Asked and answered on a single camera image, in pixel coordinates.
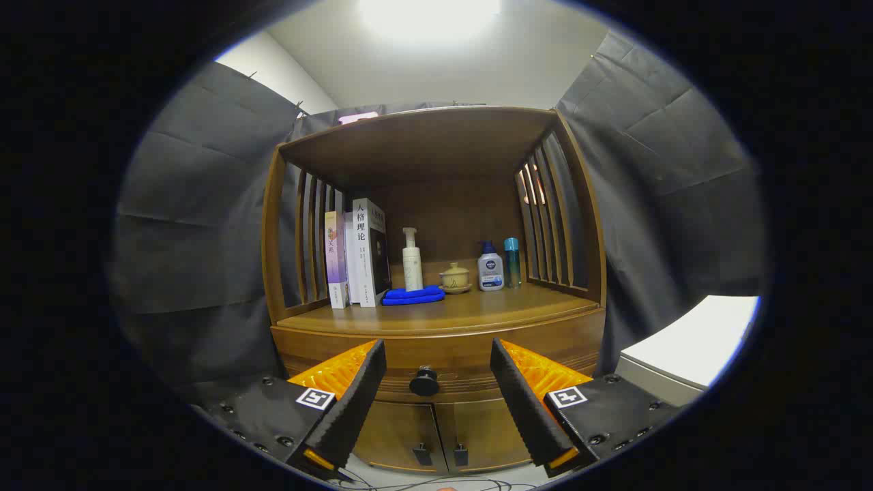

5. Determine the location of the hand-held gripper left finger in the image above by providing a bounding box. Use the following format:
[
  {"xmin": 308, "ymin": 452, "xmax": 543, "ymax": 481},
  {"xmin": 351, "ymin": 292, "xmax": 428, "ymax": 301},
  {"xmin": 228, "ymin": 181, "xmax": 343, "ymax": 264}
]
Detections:
[{"xmin": 198, "ymin": 339, "xmax": 387, "ymax": 481}]

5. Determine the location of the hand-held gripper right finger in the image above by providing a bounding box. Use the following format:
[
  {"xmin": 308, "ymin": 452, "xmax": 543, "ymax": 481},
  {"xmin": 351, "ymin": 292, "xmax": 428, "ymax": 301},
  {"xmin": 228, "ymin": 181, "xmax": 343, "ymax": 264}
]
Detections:
[{"xmin": 490, "ymin": 338, "xmax": 683, "ymax": 478}]

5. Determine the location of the black drawer knob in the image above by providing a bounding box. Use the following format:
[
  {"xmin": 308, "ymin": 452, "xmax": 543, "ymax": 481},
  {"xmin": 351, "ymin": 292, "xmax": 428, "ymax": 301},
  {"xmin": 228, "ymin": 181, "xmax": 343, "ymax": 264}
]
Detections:
[{"xmin": 409, "ymin": 366, "xmax": 441, "ymax": 397}]

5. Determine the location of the wooden drawer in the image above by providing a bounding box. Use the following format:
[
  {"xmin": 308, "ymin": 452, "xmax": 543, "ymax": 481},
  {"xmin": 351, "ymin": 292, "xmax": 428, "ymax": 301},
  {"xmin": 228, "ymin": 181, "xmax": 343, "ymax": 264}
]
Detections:
[{"xmin": 271, "ymin": 325, "xmax": 606, "ymax": 404}]

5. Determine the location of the wooden cabinet door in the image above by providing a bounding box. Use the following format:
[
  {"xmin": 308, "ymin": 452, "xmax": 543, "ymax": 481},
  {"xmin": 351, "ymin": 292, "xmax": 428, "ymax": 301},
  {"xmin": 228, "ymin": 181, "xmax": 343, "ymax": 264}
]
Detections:
[
  {"xmin": 434, "ymin": 398, "xmax": 534, "ymax": 473},
  {"xmin": 353, "ymin": 401, "xmax": 449, "ymax": 473}
]

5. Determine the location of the wooden countertop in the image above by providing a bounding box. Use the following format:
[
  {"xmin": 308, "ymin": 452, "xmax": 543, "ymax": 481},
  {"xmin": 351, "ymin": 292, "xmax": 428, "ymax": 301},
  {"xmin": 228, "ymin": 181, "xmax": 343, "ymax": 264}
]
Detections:
[{"xmin": 276, "ymin": 282, "xmax": 604, "ymax": 336}]

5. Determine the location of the wooden cabinet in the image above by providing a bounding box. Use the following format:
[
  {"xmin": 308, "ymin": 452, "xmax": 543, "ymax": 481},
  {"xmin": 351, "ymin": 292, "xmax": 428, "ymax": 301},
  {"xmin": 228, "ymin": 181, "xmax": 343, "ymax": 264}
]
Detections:
[{"xmin": 261, "ymin": 106, "xmax": 608, "ymax": 475}]

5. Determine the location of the blue folded cloth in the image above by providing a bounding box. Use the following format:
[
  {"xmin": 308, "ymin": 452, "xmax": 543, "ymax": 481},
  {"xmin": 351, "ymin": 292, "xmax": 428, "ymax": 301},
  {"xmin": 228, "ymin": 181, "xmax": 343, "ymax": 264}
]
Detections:
[{"xmin": 381, "ymin": 285, "xmax": 446, "ymax": 306}]

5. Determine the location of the white lotion bottle blue cap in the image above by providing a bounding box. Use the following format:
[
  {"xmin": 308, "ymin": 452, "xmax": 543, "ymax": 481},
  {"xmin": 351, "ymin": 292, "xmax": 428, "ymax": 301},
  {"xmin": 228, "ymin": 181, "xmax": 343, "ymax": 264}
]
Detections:
[{"xmin": 477, "ymin": 241, "xmax": 505, "ymax": 293}]

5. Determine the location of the thin white book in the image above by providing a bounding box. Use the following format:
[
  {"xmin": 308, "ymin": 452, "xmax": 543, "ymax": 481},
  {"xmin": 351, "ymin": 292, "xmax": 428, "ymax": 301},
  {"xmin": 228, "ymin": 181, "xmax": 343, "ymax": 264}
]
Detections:
[{"xmin": 343, "ymin": 211, "xmax": 361, "ymax": 306}]

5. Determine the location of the teal bottle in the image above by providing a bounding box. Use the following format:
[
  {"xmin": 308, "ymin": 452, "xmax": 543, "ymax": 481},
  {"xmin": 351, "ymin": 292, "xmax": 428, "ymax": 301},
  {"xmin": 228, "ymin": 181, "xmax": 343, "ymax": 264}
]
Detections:
[{"xmin": 503, "ymin": 237, "xmax": 522, "ymax": 289}]

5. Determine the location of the beige lidded tea bowl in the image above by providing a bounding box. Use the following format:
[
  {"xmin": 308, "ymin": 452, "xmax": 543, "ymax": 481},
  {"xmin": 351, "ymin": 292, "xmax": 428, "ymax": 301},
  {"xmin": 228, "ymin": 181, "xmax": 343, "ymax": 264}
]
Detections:
[{"xmin": 439, "ymin": 262, "xmax": 473, "ymax": 295}]

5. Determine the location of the white pump bottle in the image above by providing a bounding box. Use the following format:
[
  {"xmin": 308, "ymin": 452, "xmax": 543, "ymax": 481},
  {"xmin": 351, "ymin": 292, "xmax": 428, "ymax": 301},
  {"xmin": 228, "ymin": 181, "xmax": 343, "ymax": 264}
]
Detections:
[{"xmin": 402, "ymin": 227, "xmax": 424, "ymax": 293}]

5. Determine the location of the purple book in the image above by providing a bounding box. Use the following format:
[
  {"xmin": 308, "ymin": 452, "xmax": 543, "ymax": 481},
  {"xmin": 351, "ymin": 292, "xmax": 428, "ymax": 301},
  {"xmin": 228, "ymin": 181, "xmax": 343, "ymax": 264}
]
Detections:
[{"xmin": 325, "ymin": 210, "xmax": 350, "ymax": 310}]

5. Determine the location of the thick white book dark cover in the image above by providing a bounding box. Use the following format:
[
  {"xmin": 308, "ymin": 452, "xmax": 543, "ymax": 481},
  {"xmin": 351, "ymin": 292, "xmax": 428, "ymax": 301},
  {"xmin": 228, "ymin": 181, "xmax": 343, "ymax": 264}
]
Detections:
[{"xmin": 352, "ymin": 198, "xmax": 392, "ymax": 308}]

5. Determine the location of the white and grey box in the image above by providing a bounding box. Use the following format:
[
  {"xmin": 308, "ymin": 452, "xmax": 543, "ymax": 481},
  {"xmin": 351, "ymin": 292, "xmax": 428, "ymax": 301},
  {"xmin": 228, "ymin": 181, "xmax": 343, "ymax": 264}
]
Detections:
[{"xmin": 614, "ymin": 295, "xmax": 761, "ymax": 408}]

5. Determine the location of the black backdrop cloth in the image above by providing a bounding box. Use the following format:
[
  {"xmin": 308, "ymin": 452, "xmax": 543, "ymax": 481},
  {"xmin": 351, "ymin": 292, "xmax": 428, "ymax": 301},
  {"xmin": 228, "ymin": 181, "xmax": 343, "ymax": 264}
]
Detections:
[{"xmin": 113, "ymin": 31, "xmax": 768, "ymax": 404}]

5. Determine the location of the tangle of black cables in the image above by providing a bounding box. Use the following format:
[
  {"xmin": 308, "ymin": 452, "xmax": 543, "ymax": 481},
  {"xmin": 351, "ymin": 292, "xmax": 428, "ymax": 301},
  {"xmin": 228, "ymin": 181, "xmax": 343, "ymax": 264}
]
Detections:
[{"xmin": 327, "ymin": 473, "xmax": 539, "ymax": 491}]

